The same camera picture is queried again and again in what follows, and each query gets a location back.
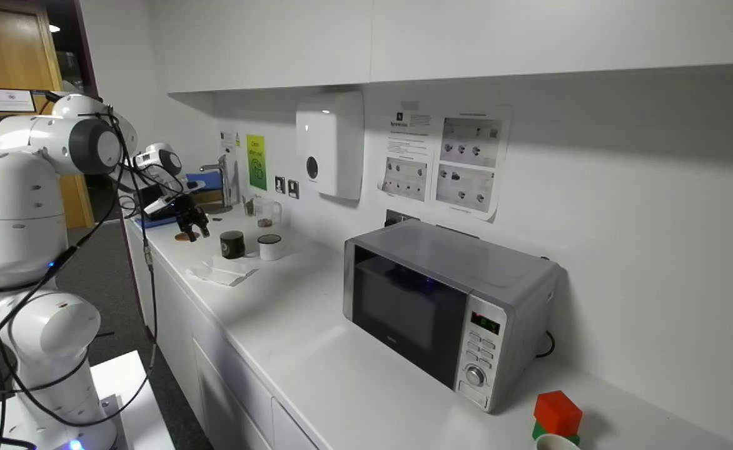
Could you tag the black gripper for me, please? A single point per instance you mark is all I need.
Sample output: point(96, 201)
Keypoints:
point(185, 211)

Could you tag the black mug white inside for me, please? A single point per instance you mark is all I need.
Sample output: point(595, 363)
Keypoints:
point(234, 247)

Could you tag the white paper towel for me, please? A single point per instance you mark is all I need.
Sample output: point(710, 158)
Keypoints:
point(235, 271)
point(204, 277)

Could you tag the white mug blue rim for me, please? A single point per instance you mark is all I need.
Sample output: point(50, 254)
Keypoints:
point(267, 247)

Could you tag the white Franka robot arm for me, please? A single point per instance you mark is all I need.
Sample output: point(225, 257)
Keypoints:
point(15, 216)

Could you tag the blue flat mat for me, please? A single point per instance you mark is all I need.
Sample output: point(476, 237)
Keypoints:
point(155, 219)

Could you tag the blue box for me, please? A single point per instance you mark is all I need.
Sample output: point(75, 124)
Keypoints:
point(204, 181)

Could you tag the grey tall bottle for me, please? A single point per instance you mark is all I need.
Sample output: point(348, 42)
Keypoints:
point(230, 178)

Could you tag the white base cabinet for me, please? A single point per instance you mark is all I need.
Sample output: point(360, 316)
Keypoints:
point(172, 334)

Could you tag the white paper towel dispenser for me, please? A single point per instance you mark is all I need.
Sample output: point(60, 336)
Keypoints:
point(318, 154)

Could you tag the white robot mounting platform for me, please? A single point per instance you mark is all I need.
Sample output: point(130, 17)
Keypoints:
point(130, 401)

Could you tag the white door sign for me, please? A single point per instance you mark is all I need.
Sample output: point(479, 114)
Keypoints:
point(11, 102)

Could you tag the silver microwave oven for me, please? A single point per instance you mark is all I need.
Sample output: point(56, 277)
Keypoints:
point(441, 291)

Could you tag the wooden door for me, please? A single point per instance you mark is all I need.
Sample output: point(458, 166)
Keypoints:
point(6, 51)

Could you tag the green block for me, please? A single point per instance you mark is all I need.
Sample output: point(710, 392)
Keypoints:
point(539, 432)

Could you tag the red and green object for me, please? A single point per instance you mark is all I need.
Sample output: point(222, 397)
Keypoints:
point(559, 412)

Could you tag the small white cup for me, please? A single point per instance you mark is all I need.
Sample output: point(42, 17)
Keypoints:
point(555, 444)

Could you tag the green wall poster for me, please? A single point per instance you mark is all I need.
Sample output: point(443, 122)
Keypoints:
point(255, 164)

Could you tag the silver wall switch plate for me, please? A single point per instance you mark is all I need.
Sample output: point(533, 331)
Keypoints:
point(277, 186)

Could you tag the white wall socket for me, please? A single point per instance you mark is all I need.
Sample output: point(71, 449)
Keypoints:
point(227, 141)

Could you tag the silver wall switch red light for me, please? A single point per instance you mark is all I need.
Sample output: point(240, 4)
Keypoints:
point(294, 188)

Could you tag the white wall cabinet door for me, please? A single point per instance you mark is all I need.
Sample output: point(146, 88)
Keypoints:
point(566, 38)
point(272, 42)

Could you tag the white printed wall sheet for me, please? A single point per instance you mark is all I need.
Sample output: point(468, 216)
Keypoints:
point(471, 141)
point(408, 131)
point(465, 188)

